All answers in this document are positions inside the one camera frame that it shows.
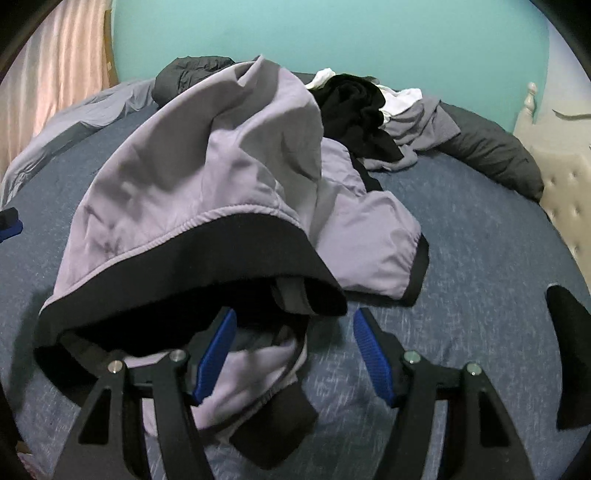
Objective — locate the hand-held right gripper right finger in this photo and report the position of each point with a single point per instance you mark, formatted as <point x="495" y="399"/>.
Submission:
<point x="374" y="355"/>

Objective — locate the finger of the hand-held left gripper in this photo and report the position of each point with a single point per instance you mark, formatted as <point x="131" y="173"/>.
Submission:
<point x="9" y="228"/>

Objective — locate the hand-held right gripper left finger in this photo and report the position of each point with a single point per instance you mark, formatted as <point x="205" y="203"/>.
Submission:
<point x="214" y="355"/>

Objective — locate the light purple jacket black cuffs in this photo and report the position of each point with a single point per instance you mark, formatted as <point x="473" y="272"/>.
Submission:
<point x="184" y="161"/>

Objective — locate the blue patterned bed sheet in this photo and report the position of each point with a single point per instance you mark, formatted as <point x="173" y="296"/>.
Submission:
<point x="461" y="277"/>

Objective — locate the light grey cloth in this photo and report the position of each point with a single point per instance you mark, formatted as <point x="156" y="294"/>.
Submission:
<point x="92" y="110"/>

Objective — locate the pink curtain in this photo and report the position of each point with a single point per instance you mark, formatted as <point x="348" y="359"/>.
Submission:
<point x="55" y="60"/>

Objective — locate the wooden board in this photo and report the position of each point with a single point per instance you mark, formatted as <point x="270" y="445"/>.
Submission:
<point x="112" y="69"/>

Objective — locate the folded black garment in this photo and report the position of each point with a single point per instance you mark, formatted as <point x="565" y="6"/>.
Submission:
<point x="572" y="346"/>

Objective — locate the dark grey duvet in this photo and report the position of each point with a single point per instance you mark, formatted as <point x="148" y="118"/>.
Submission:
<point x="489" y="152"/>

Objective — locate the crumpled black garment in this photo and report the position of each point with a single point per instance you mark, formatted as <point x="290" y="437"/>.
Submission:
<point x="351" y="106"/>

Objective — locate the cream tufted headboard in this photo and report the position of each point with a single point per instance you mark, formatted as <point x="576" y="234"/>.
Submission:
<point x="563" y="184"/>

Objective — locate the white garment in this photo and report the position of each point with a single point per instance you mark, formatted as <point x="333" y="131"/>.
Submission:
<point x="404" y="101"/>

